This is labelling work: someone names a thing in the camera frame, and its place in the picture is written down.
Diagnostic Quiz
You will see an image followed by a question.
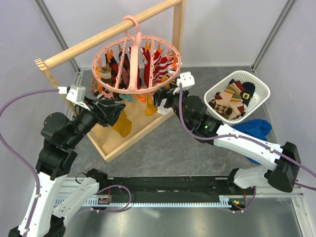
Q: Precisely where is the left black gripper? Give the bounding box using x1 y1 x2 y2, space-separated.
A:
67 95 126 147

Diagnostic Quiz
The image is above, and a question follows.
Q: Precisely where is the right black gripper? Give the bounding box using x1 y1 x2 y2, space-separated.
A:
152 83 191 129

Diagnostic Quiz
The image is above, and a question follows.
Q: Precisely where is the mustard yellow sock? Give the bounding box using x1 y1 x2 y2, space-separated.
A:
112 110 132 138

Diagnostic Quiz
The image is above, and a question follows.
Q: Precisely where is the wooden hanger rack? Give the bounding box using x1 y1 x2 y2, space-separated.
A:
35 0 186 162

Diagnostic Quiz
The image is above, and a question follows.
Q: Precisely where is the pink round clip hanger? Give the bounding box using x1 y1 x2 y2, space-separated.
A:
92 15 182 100

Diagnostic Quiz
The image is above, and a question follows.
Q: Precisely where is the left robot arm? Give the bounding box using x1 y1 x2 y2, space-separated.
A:
8 98 125 237

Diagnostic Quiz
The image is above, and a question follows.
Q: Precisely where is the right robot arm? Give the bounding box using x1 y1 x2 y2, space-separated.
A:
154 87 301 195

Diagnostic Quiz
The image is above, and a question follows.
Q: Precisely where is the socks pile in basket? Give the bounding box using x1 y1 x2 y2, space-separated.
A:
208 79 255 120

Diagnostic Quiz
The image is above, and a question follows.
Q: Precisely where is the white striped-cuff sock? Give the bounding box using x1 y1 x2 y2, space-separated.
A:
157 105 173 115

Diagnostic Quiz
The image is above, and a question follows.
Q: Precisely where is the black argyle sock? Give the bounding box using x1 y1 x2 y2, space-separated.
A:
105 52 119 85
121 54 130 88

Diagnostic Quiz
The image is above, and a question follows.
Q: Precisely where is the beige brown sock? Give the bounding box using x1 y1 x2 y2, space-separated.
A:
91 66 114 99

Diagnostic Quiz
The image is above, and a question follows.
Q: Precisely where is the white plastic basket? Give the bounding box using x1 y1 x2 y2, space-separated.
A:
204 71 270 125

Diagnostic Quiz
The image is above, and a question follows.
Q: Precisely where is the blue cloth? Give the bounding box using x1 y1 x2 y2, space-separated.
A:
231 118 273 163

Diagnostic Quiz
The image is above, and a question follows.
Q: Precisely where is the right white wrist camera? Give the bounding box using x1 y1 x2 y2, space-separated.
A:
173 72 195 94

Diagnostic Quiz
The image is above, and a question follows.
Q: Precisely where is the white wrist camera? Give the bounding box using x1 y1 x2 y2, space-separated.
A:
57 85 90 111
173 72 195 94

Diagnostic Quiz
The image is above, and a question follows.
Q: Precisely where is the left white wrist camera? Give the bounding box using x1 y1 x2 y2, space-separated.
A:
57 85 90 111

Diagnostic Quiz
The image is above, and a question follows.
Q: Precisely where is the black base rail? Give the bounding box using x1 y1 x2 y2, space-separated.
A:
100 176 254 204

